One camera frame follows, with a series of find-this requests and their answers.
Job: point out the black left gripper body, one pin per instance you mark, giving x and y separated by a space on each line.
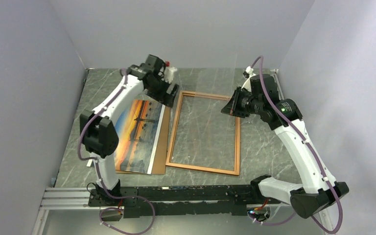
160 85

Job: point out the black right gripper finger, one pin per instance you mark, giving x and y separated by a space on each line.
233 101
228 108

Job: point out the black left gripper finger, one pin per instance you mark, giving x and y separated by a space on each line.
157 97
170 97

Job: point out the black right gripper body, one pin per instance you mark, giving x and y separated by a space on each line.
253 103

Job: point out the sunset photo print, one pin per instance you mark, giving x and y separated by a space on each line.
139 136

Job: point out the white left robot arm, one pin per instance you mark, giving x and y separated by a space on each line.
98 136

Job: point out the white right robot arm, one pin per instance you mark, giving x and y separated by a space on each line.
283 116

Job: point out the brown backing board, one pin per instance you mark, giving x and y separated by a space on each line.
162 146

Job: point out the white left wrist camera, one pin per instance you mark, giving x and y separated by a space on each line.
169 72

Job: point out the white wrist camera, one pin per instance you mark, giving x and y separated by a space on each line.
248 74
169 72

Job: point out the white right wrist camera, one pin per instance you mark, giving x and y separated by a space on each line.
248 74

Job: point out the aluminium extrusion rail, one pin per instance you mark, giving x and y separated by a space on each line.
64 199

